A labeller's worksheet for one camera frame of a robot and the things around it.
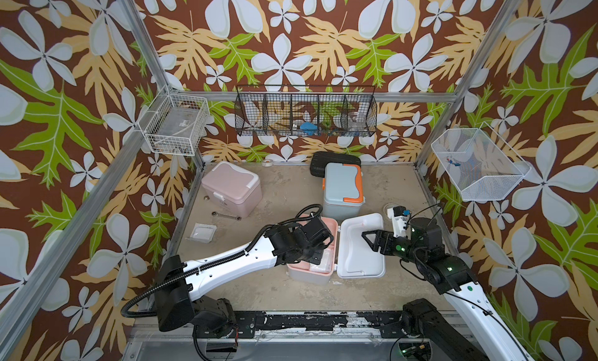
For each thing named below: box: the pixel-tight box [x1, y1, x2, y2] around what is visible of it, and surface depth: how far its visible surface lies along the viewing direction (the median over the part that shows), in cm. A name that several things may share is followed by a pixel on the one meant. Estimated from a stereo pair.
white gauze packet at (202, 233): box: [185, 222, 218, 244], surface depth 97 cm
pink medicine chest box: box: [200, 161, 263, 218], surface depth 97 cm
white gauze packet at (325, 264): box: [309, 253, 333, 274], surface depth 76 cm
